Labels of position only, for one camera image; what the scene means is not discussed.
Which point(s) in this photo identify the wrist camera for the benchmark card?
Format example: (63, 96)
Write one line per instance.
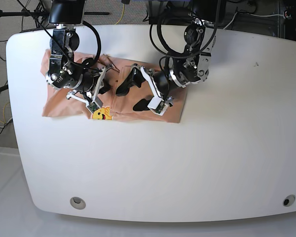
(94, 106)
(158, 106)

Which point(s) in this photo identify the black tripod stand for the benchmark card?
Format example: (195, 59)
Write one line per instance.
(23, 13)

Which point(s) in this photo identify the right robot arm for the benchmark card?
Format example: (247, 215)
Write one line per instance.
(64, 41)

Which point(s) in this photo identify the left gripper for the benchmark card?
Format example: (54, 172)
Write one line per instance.
(157, 82)

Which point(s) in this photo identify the left table grommet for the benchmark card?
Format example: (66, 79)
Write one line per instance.
(77, 203)

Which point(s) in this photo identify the table grommet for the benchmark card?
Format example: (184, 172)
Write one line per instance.
(289, 200)
(77, 203)

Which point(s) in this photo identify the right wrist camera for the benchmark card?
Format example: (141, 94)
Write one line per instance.
(94, 106)

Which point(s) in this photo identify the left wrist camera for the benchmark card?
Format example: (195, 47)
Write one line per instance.
(158, 106)

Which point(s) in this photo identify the peach T-shirt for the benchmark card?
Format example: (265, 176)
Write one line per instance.
(114, 107)

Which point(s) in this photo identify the right table grommet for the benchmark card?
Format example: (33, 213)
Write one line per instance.
(289, 200)

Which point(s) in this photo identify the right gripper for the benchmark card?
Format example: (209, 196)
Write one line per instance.
(89, 85)

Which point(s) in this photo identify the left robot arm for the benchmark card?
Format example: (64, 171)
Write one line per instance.
(180, 68)

